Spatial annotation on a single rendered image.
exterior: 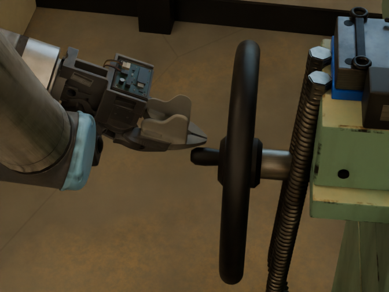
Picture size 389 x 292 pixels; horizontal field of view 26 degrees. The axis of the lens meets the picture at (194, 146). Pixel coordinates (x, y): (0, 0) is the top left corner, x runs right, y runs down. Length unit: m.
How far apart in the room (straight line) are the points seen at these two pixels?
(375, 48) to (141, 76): 0.32
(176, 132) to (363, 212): 0.30
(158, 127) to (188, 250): 0.88
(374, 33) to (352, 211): 0.19
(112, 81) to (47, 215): 0.99
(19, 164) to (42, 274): 1.04
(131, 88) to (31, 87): 0.28
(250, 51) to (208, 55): 1.47
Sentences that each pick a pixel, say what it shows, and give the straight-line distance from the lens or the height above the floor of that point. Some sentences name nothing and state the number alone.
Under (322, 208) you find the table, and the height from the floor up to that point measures 0.86.
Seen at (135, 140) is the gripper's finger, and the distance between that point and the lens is 1.08.
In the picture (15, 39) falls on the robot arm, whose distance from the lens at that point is 1.07.
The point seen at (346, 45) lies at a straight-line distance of 0.88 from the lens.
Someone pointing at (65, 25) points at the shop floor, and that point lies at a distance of 2.54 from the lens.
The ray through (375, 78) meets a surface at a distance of 0.83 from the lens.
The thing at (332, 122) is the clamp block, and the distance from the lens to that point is 0.85.
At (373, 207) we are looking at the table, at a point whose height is 0.87.
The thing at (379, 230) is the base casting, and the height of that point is 0.73.
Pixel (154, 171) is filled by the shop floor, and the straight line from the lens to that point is 2.09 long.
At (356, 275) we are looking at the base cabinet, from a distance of 1.23.
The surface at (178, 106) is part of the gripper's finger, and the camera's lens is 1.11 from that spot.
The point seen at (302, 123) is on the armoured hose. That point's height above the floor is 0.91.
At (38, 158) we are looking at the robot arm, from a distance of 0.89.
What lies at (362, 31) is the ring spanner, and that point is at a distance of 0.89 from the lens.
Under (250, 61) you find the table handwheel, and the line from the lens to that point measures 0.92.
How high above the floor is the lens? 1.55
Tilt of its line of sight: 46 degrees down
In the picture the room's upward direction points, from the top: straight up
